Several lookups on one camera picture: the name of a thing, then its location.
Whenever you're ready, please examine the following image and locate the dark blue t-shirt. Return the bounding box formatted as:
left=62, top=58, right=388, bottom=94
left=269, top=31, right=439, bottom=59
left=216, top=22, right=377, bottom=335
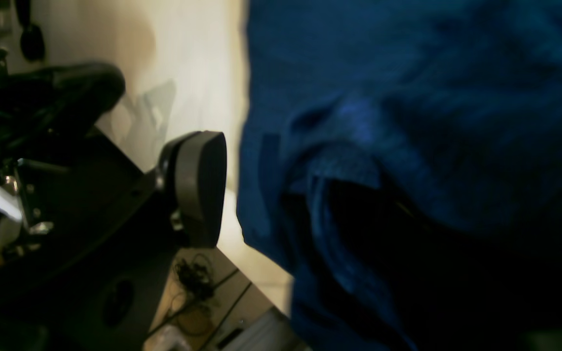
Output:
left=237, top=0, right=562, bottom=351

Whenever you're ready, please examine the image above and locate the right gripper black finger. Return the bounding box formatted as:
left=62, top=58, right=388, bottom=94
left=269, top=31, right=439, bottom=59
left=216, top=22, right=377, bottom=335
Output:
left=0, top=131, right=227, bottom=351

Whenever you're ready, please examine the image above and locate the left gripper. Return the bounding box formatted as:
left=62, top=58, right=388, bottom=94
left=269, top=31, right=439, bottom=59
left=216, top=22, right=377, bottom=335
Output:
left=0, top=62, right=125, bottom=165

